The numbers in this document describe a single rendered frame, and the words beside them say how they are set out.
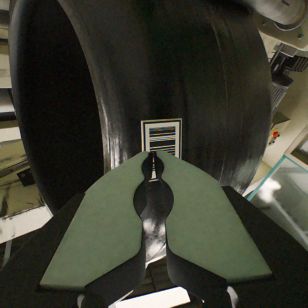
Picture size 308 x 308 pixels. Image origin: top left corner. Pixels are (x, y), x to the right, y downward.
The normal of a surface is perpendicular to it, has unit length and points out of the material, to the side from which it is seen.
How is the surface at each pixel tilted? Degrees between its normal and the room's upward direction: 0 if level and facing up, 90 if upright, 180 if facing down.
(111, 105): 96
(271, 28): 90
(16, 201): 180
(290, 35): 90
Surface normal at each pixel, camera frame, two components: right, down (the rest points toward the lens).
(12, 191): 0.29, -0.76
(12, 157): 0.05, -0.66
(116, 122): -0.60, 0.22
